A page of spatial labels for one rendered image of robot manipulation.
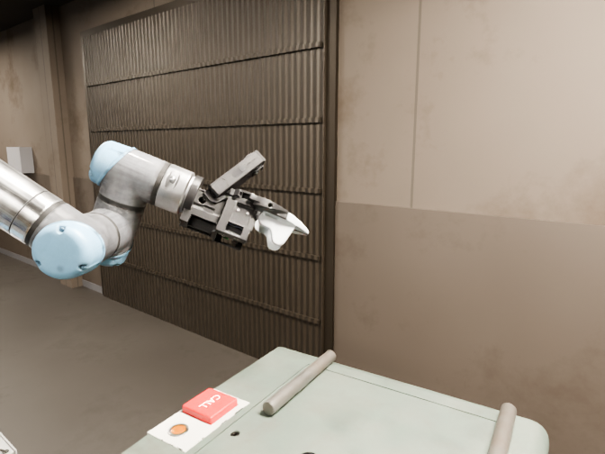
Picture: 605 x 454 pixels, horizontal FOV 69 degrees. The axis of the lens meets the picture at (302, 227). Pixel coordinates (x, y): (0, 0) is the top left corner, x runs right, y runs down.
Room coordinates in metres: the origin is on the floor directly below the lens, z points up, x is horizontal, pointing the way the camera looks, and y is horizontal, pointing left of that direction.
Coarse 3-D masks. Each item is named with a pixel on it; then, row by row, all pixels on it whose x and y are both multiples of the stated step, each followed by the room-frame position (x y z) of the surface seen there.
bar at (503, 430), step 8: (504, 408) 0.58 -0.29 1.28; (512, 408) 0.58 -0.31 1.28; (504, 416) 0.56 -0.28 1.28; (512, 416) 0.56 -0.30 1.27; (496, 424) 0.55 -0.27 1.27; (504, 424) 0.54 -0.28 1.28; (512, 424) 0.55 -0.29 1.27; (496, 432) 0.53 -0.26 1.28; (504, 432) 0.52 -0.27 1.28; (496, 440) 0.51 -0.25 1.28; (504, 440) 0.51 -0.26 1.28; (496, 448) 0.49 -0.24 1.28; (504, 448) 0.50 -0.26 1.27
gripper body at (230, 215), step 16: (192, 192) 0.70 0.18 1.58; (208, 192) 0.73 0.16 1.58; (240, 192) 0.72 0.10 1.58; (192, 208) 0.70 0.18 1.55; (208, 208) 0.72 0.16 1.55; (224, 208) 0.70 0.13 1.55; (240, 208) 0.71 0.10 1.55; (256, 208) 0.73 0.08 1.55; (192, 224) 0.71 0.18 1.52; (208, 224) 0.72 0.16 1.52; (224, 224) 0.69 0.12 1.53; (240, 224) 0.70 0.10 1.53; (240, 240) 0.70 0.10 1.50
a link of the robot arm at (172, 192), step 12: (168, 168) 0.71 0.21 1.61; (180, 168) 0.72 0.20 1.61; (168, 180) 0.70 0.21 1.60; (180, 180) 0.70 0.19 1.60; (192, 180) 0.72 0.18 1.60; (168, 192) 0.69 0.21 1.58; (180, 192) 0.69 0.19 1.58; (156, 204) 0.71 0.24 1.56; (168, 204) 0.70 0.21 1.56; (180, 204) 0.70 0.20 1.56
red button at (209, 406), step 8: (208, 392) 0.64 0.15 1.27; (216, 392) 0.64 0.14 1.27; (192, 400) 0.61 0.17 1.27; (200, 400) 0.61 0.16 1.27; (208, 400) 0.61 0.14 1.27; (216, 400) 0.61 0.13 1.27; (224, 400) 0.61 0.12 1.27; (232, 400) 0.62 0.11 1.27; (184, 408) 0.60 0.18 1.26; (192, 408) 0.59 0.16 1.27; (200, 408) 0.59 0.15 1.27; (208, 408) 0.59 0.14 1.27; (216, 408) 0.59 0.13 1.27; (224, 408) 0.60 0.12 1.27; (232, 408) 0.61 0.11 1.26; (200, 416) 0.58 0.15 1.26; (208, 416) 0.57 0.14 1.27; (216, 416) 0.58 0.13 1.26
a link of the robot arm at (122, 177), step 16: (112, 144) 0.71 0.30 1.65; (96, 160) 0.68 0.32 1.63; (112, 160) 0.69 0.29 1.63; (128, 160) 0.69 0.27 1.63; (144, 160) 0.70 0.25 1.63; (160, 160) 0.72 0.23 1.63; (96, 176) 0.69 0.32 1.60; (112, 176) 0.69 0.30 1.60; (128, 176) 0.69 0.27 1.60; (144, 176) 0.69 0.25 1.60; (160, 176) 0.70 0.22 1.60; (112, 192) 0.69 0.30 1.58; (128, 192) 0.69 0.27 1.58; (144, 192) 0.69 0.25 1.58
